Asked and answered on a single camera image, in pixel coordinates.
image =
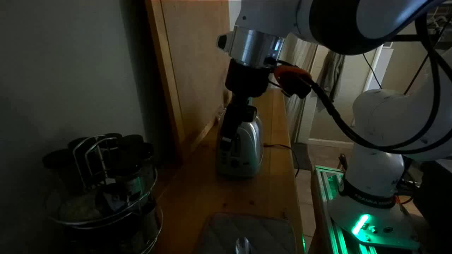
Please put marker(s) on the grey quilted pot lid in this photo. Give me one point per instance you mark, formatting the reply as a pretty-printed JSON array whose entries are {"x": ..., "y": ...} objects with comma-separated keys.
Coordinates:
[{"x": 225, "y": 232}]

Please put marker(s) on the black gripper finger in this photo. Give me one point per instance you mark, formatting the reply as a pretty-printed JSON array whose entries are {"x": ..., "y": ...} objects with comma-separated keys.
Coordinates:
[
  {"x": 251, "y": 113},
  {"x": 232, "y": 122}
]

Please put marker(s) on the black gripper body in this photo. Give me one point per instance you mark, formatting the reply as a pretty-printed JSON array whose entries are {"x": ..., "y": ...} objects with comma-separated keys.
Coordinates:
[{"x": 246, "y": 81}]

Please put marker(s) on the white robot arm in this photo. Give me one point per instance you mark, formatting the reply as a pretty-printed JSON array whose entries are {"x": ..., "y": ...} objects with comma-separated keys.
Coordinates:
[{"x": 388, "y": 126}]

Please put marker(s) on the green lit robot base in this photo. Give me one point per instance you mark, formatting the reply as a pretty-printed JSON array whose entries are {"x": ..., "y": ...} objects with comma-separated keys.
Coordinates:
[{"x": 349, "y": 228}]

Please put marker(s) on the wooden door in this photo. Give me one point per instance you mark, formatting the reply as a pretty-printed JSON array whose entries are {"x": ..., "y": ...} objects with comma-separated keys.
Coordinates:
[{"x": 191, "y": 65}]

